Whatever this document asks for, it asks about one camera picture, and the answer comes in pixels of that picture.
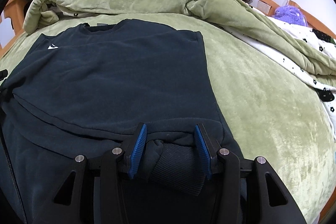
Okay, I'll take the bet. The green plush bed sheet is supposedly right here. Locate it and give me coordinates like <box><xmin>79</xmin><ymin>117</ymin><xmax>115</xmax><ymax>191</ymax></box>
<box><xmin>1</xmin><ymin>14</ymin><xmax>335</xmax><ymax>223</ymax></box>

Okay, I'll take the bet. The white floral pillow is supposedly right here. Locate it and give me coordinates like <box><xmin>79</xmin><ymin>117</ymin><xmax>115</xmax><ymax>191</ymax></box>
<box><xmin>315</xmin><ymin>88</ymin><xmax>336</xmax><ymax>140</ymax></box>

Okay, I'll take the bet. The purple plush toy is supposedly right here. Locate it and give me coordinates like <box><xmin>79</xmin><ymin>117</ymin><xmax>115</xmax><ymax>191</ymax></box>
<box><xmin>272</xmin><ymin>5</ymin><xmax>308</xmax><ymax>27</ymax></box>

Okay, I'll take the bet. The green quilt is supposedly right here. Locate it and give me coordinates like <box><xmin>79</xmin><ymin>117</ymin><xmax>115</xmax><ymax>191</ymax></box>
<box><xmin>23</xmin><ymin>0</ymin><xmax>335</xmax><ymax>81</ymax></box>

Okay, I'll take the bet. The dark navy sweatshirt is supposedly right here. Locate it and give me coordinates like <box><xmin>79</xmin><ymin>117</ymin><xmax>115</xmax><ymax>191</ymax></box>
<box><xmin>1</xmin><ymin>19</ymin><xmax>240</xmax><ymax>223</ymax></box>

